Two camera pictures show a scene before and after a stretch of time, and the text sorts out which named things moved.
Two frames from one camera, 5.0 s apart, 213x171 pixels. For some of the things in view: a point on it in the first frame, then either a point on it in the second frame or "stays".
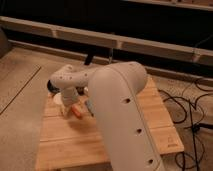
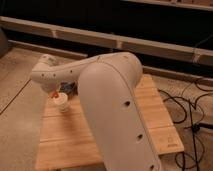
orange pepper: x=77 y=112 → x=55 y=95
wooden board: x=71 y=143 stays
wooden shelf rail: x=142 y=46 stays
